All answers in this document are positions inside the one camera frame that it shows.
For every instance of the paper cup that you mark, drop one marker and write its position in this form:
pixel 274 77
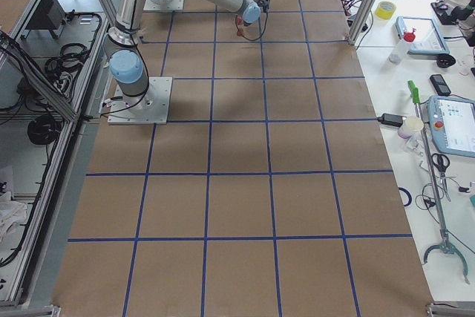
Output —
pixel 410 127

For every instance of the clear bottle red cap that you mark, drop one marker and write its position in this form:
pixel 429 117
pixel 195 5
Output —
pixel 400 51

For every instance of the yellow tape roll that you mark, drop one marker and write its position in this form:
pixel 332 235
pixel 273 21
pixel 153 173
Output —
pixel 385 10

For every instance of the black scissors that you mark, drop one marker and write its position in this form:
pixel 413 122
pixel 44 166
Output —
pixel 441 162

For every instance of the far teach pendant tablet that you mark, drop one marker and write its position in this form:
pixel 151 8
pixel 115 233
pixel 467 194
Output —
pixel 429 40

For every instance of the teach pendant tablet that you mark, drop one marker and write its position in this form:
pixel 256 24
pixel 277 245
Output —
pixel 429 40
pixel 451 123

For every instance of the near teach pendant tablet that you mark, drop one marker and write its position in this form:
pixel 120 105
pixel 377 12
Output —
pixel 451 123

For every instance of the reacher grabber tool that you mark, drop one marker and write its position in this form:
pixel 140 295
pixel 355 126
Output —
pixel 445 246

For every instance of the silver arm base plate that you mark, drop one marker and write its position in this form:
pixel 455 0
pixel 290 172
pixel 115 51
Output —
pixel 153 108
pixel 163 6

